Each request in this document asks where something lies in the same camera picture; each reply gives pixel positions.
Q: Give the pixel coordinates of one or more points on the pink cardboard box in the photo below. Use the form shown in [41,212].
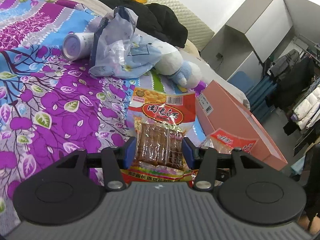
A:
[216,108]

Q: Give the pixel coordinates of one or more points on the grey bedside cabinet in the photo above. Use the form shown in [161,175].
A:
[248,38]

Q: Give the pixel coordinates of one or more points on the blue floral plastic bag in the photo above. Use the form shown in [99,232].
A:
[121,52]

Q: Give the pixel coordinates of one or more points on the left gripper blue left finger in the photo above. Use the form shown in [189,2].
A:
[113,160]

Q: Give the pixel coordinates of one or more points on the black clothing pile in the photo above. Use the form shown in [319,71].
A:
[156,20]

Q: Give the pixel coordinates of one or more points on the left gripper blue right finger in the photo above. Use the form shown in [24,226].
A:
[202,159]

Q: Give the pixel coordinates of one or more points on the blue chair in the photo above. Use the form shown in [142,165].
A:
[241,81]

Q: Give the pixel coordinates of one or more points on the white blue plush toy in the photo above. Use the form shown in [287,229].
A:
[164,59]

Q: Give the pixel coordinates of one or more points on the cream quilted headboard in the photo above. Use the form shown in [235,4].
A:
[198,32]

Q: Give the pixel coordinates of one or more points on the purple floral bedsheet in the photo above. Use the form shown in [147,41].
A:
[51,106]

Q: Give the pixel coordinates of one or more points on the white purple can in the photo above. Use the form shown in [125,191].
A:
[77,46]

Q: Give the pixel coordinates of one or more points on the red clear snack bag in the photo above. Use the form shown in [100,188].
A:
[225,142]

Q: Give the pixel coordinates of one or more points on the white puffer jacket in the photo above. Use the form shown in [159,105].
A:
[306,114]

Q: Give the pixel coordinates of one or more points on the red tofu snack bag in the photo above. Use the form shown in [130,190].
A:
[160,122]

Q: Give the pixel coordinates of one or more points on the black hanging coat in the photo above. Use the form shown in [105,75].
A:
[292,85]

